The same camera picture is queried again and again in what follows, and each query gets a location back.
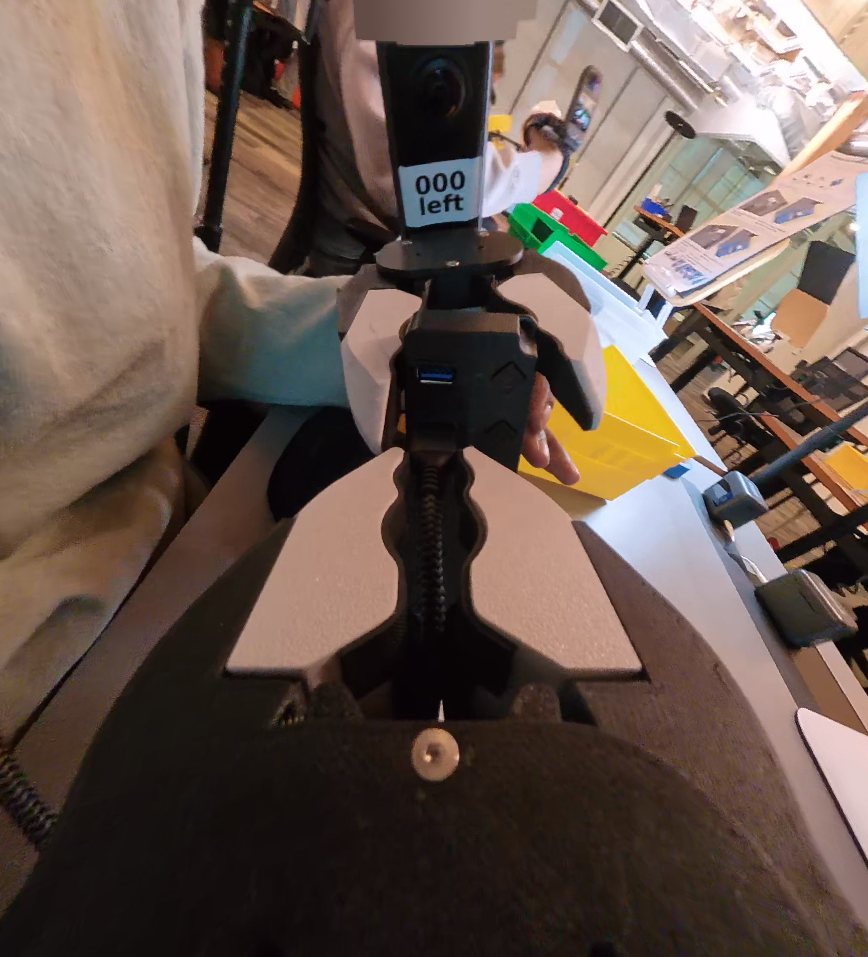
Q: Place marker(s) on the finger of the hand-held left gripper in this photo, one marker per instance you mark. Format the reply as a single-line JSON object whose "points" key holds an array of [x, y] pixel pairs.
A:
{"points": [[576, 336], [367, 359]]}

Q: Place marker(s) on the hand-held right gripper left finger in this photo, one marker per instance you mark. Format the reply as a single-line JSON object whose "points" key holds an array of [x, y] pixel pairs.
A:
{"points": [[314, 583]]}

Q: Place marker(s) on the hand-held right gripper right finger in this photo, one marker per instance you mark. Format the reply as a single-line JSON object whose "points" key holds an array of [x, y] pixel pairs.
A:
{"points": [[553, 590]]}

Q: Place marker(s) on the black USB port block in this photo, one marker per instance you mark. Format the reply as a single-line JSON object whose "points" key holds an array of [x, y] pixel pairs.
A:
{"points": [[471, 404]]}

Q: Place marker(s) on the person's left forearm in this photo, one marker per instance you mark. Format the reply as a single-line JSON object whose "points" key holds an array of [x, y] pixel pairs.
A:
{"points": [[269, 336]]}

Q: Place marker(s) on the person's left hand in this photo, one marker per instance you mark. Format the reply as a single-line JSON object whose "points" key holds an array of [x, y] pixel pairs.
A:
{"points": [[542, 433]]}

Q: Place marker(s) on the clear plastic bin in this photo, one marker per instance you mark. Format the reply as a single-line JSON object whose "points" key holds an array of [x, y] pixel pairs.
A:
{"points": [[613, 299]]}

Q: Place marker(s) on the yellow plastic bin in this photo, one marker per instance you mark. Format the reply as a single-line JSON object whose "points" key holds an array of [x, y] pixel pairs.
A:
{"points": [[628, 441]]}

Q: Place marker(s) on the green plastic bin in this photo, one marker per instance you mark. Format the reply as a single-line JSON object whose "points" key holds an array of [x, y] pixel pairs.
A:
{"points": [[535, 224]]}

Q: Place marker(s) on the red plastic bin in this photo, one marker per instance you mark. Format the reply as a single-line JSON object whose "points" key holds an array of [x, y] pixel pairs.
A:
{"points": [[568, 213]]}

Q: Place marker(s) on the wooden top office desk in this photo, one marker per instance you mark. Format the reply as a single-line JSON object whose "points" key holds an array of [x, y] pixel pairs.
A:
{"points": [[778, 374]]}

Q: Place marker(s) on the black tripod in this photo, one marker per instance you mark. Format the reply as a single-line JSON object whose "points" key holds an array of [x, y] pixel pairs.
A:
{"points": [[228, 112]]}

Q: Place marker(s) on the instruction sheet sign board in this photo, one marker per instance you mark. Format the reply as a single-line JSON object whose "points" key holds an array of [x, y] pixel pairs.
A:
{"points": [[763, 224]]}

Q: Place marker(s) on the dark boom pole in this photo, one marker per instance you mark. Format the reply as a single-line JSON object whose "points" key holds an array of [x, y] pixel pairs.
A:
{"points": [[830, 437]]}

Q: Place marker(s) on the person's cream shirt torso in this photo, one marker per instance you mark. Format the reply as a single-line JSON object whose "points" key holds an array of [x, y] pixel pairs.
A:
{"points": [[68, 299]]}

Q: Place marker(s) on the white sign stand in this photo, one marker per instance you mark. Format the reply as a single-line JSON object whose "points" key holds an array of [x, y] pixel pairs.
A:
{"points": [[845, 785]]}

